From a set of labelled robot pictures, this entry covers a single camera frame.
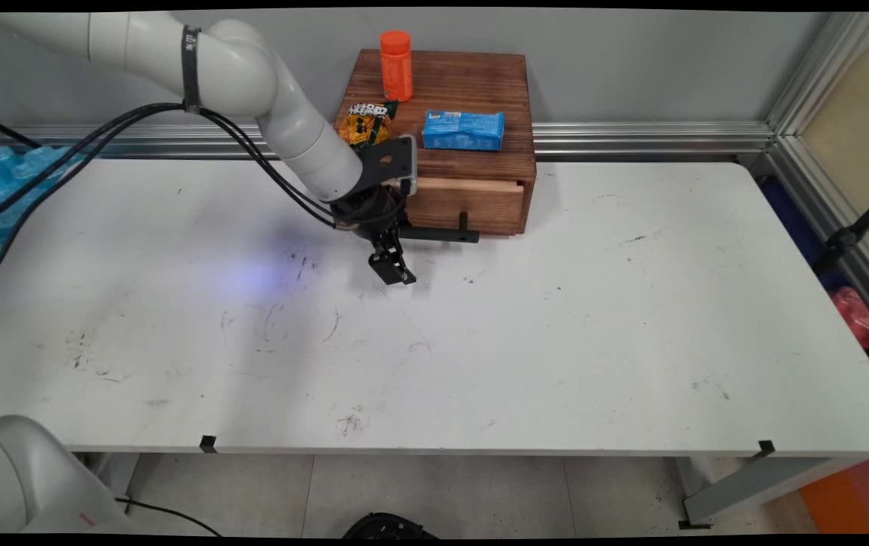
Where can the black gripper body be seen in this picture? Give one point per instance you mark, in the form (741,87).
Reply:
(370,211)

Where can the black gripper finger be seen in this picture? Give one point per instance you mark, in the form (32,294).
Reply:
(391,262)

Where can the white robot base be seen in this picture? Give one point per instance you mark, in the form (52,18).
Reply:
(21,481)

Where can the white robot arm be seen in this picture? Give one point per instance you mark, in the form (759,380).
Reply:
(290,114)

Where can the yellow green snack bag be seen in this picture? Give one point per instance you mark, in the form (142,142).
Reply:
(365,125)

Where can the blue snack packet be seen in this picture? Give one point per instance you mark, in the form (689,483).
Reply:
(463,130)

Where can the orange plastic bottle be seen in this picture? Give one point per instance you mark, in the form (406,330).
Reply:
(396,68)

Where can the brown wooden drawer cabinet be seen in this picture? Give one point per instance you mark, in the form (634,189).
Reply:
(457,83)

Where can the black tape mark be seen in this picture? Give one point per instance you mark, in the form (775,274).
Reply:
(208,444)
(764,449)

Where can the round black floor object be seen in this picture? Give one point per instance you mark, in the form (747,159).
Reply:
(389,527)

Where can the grey upright table leg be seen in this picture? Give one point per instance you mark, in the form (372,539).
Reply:
(112,472)

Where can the blue bubble wrap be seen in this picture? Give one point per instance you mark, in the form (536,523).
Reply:
(2,189)

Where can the dark blue object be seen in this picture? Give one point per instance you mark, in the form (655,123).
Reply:
(795,224)

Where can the grey slanted table leg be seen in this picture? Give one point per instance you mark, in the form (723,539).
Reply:
(745,485)

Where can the black tripod stand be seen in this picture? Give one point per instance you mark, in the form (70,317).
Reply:
(844,239)

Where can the red plastic bag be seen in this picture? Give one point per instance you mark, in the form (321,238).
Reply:
(855,315)

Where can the orange box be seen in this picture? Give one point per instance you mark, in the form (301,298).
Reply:
(855,497)

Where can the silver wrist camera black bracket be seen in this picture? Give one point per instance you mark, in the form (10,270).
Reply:
(387,163)

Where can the horizontal aluminium wall rail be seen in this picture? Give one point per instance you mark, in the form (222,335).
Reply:
(632,140)

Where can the aluminium corner frame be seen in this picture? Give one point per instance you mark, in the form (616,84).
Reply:
(810,83)

